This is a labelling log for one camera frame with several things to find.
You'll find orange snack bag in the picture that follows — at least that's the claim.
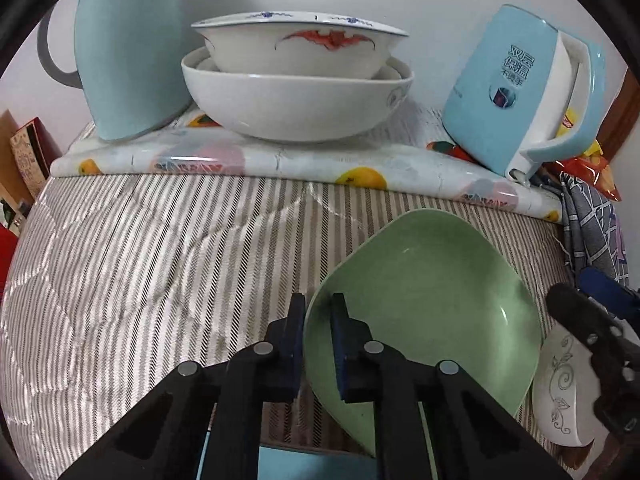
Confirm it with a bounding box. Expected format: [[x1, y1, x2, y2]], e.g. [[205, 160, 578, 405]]
[[545, 154, 623, 203]]

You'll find green square plate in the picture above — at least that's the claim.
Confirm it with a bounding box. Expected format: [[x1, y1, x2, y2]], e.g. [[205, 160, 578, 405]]
[[303, 208, 544, 458]]

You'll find wooden door frame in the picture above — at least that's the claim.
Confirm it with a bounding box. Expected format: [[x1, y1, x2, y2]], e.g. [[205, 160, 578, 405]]
[[597, 67, 640, 161]]

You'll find light blue electric kettle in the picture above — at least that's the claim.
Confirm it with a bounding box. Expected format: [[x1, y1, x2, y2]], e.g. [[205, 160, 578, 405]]
[[441, 4, 607, 183]]

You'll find fruit print table mat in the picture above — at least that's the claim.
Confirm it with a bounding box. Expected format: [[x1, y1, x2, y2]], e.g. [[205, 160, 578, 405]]
[[50, 97, 563, 222]]

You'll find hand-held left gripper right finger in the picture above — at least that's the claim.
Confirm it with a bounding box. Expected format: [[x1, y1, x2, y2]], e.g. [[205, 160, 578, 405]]
[[331, 292, 571, 480]]

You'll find grey checked cloth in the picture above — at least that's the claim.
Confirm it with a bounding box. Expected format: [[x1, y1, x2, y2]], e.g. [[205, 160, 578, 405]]
[[559, 172, 632, 288]]

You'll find large white bowl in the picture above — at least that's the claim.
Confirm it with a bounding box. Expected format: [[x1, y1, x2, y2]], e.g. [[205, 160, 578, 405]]
[[181, 46, 416, 143]]

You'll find plain brown cardboard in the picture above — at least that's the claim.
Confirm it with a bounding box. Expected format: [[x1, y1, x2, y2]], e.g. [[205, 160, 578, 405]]
[[0, 109, 32, 171]]

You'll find light blue thermos jug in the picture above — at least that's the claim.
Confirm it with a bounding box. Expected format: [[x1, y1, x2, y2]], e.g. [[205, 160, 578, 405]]
[[37, 0, 193, 142]]

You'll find white bowl with red bats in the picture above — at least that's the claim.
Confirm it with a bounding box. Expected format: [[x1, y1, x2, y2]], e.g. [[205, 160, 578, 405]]
[[190, 11, 410, 80]]

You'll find striped grey white quilt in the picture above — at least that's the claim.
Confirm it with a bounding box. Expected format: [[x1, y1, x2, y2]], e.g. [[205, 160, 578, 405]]
[[0, 170, 581, 480]]

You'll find white bowl with vine pattern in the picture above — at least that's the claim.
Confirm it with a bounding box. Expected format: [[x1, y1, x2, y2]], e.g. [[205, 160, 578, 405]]
[[531, 322, 608, 448]]

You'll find medium white bowl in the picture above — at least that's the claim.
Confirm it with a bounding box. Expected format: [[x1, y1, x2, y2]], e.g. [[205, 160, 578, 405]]
[[194, 56, 407, 81]]

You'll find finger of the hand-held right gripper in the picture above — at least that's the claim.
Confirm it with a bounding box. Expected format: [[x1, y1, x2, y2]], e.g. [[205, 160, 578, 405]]
[[545, 283, 640, 436], [575, 266, 640, 317]]

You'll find patterned cardboard box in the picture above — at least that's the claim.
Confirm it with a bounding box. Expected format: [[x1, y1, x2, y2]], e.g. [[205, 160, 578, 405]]
[[10, 117, 63, 201]]

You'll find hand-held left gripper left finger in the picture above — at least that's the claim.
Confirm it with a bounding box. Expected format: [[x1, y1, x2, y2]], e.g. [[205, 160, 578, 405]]
[[59, 292, 307, 480]]

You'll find red paper bag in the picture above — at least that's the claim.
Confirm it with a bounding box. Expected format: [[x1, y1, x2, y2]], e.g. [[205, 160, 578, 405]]
[[0, 225, 22, 283]]

